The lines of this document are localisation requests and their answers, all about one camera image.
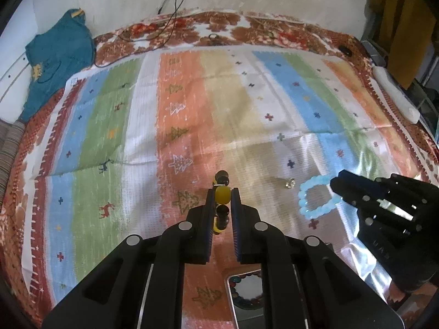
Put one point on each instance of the yellow hanging garment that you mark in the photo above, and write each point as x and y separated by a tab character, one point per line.
401	24

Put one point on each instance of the brown floral bed sheet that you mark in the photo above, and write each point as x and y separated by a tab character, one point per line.
212	24

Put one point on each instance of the striped grey pillow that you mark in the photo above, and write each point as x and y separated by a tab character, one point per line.
8	144

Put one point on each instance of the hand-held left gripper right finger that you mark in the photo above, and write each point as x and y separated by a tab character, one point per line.
235	226

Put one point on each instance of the colourful striped mat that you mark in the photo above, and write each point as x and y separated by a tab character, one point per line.
240	109

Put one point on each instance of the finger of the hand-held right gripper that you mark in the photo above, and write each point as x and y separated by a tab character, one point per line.
374	222
363	186

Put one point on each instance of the teal garment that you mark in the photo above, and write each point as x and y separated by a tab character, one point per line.
55	65

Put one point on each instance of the silver metal tin box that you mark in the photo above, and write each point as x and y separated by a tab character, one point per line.
248	289

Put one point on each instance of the small black object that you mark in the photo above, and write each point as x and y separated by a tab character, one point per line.
344	50

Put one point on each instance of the white oblong power strip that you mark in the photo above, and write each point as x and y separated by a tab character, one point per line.
394	92

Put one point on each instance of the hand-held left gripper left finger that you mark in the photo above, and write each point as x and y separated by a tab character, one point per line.
210	226

